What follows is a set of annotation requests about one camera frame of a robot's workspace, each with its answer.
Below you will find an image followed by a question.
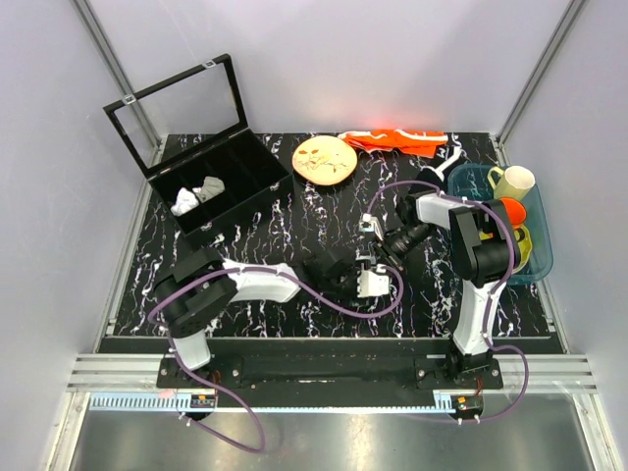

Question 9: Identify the teal transparent plastic bin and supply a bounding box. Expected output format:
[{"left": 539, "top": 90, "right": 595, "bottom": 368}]
[{"left": 447, "top": 164, "right": 553, "bottom": 286}]

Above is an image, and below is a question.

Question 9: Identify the yellow green dotted plate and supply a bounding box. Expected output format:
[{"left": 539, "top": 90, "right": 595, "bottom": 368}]
[{"left": 513, "top": 225, "right": 534, "bottom": 274}]

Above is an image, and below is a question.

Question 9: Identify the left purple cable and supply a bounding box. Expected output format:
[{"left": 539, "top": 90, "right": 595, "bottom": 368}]
[{"left": 146, "top": 264, "right": 405, "bottom": 452}]

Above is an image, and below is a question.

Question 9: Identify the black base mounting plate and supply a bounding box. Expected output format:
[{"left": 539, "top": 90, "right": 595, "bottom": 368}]
[{"left": 155, "top": 337, "right": 504, "bottom": 409}]

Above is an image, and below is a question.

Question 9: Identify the orange white garment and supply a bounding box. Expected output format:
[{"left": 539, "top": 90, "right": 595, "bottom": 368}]
[{"left": 338, "top": 129, "right": 448, "bottom": 158}]

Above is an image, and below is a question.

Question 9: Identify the purple cable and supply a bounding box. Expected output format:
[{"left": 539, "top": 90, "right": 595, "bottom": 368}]
[
  {"left": 146, "top": 264, "right": 405, "bottom": 452},
  {"left": 364, "top": 181, "right": 530, "bottom": 425}
]

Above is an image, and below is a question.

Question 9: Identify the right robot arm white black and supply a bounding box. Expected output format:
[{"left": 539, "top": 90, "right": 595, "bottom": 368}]
[{"left": 374, "top": 191, "right": 520, "bottom": 390}]

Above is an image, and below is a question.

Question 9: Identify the cream yellow mug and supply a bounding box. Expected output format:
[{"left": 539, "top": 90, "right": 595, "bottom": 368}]
[{"left": 487, "top": 166, "right": 536, "bottom": 202}]

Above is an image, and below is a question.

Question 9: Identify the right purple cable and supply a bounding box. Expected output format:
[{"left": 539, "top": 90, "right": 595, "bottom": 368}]
[{"left": 364, "top": 181, "right": 530, "bottom": 425}]

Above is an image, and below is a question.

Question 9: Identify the grey rolled sock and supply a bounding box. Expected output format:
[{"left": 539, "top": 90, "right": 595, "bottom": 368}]
[{"left": 192, "top": 176, "right": 225, "bottom": 203}]

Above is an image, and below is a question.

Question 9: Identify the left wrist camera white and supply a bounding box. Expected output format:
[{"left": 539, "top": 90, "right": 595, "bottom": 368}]
[{"left": 356, "top": 255, "right": 391, "bottom": 298}]

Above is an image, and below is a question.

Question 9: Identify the orange mug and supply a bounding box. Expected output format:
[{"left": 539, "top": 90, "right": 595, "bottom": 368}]
[{"left": 499, "top": 197, "right": 527, "bottom": 229}]

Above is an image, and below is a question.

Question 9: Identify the black white garment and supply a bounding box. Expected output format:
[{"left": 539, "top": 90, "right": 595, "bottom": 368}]
[{"left": 409, "top": 146, "right": 464, "bottom": 193}]

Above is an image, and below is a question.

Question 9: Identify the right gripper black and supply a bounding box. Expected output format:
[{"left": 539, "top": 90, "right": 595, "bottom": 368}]
[{"left": 372, "top": 223, "right": 436, "bottom": 282}]

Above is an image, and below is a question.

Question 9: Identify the round wooden plate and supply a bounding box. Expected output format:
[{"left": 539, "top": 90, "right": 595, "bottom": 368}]
[{"left": 291, "top": 135, "right": 357, "bottom": 186}]

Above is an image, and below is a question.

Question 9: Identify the black compartment box with lid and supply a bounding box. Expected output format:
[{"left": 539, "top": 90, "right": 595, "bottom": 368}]
[{"left": 103, "top": 53, "right": 294, "bottom": 247}]

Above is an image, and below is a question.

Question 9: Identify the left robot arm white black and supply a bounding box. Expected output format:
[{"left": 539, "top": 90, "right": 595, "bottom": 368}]
[{"left": 153, "top": 248, "right": 359, "bottom": 389}]

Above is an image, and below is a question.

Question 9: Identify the white rolled sock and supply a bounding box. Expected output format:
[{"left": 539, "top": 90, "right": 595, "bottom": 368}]
[{"left": 171, "top": 187, "right": 199, "bottom": 217}]

